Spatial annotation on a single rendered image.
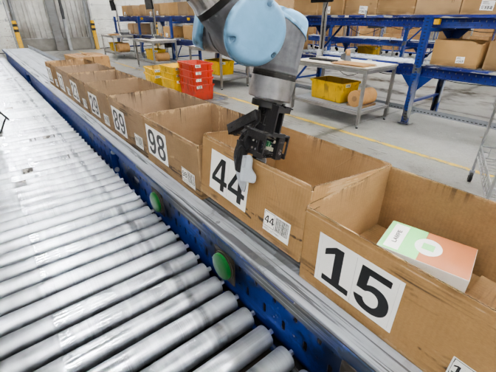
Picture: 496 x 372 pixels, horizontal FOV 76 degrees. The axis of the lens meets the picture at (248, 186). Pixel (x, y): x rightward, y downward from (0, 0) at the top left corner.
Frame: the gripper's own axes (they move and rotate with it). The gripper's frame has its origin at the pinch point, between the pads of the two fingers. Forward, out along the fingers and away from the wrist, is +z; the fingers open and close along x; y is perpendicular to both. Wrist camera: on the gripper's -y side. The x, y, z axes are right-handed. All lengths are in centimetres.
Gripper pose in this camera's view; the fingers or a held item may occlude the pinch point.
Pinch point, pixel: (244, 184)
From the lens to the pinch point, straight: 74.5
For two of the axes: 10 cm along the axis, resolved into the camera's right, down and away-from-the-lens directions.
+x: 7.6, -0.6, 6.5
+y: 6.2, 3.7, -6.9
